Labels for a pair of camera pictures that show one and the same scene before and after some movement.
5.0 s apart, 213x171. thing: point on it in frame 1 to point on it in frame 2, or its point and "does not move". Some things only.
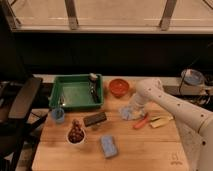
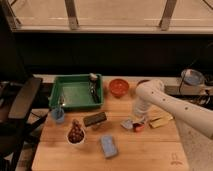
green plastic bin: (74, 92) does not move
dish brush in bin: (93, 86) does not move
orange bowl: (118, 88) does not move
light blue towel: (132, 112) to (128, 123)
